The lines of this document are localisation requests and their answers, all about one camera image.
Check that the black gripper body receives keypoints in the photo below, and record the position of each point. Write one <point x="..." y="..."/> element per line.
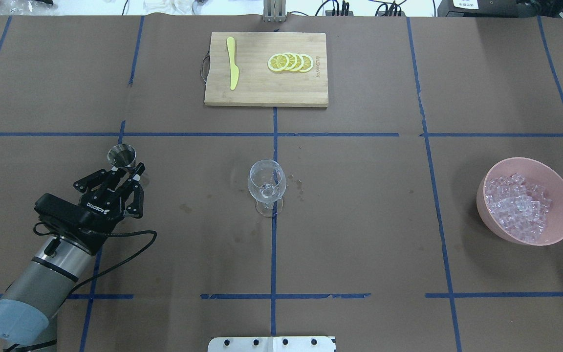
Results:
<point x="99" y="211"/>

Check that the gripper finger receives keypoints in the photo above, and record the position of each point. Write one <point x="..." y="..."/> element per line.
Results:
<point x="129" y="197"/>
<point x="93" y="180"/>

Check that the steel cocktail jigger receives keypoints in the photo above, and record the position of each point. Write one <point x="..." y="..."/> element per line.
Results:
<point x="122" y="156"/>

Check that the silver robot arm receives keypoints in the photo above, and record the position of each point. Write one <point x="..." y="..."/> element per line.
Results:
<point x="29" y="306"/>

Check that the clear wine glass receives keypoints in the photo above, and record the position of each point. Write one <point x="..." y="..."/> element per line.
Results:
<point x="267" y="184"/>

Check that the pink bowl of ice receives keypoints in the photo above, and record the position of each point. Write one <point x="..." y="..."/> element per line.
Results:
<point x="521" y="200"/>

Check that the yellow plastic knife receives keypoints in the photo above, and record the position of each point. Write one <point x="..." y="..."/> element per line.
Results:
<point x="233" y="67"/>

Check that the wooden cutting board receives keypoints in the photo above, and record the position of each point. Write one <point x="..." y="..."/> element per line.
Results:
<point x="257" y="85"/>

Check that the white crumpled cloth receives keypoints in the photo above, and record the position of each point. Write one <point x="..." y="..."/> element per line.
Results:
<point x="178" y="7"/>

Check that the lemon slice nearest knife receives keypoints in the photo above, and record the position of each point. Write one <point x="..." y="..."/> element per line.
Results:
<point x="278" y="62"/>

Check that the black computer box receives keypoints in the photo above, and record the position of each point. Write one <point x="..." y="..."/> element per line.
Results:
<point x="500" y="8"/>

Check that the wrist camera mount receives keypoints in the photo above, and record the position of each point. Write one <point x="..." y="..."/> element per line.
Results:
<point x="86" y="226"/>

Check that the white camera pedestal column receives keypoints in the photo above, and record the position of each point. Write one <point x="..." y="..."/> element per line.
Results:
<point x="273" y="344"/>

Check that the aluminium frame post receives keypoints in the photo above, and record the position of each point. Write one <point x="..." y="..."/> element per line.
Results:
<point x="274" y="11"/>

